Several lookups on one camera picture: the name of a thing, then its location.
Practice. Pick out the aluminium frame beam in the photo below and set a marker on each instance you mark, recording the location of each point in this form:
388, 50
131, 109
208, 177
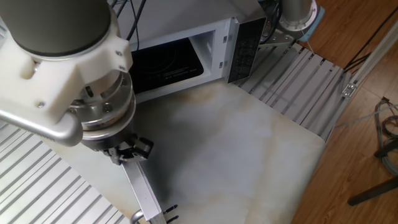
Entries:
373, 53

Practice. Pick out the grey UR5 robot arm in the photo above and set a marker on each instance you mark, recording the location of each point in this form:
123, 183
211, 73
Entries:
56, 25

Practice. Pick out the silver microwave oven body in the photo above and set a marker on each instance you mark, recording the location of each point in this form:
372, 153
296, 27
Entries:
202, 12

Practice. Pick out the silver mounting plate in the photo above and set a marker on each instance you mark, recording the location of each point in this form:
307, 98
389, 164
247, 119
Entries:
276, 40

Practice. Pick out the white zip tie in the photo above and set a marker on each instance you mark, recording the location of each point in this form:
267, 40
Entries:
308, 42

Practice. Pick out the silver camera box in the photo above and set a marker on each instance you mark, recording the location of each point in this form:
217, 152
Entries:
62, 130

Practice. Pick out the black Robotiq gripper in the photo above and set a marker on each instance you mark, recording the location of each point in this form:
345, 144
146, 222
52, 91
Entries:
105, 143

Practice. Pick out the black furniture leg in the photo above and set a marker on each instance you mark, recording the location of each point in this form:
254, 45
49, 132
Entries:
373, 191

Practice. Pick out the glossy marble pattern mat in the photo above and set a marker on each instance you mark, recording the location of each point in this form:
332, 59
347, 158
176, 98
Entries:
233, 155

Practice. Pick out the silver black microwave door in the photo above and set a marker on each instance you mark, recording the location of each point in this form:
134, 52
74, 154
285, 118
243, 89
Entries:
143, 193

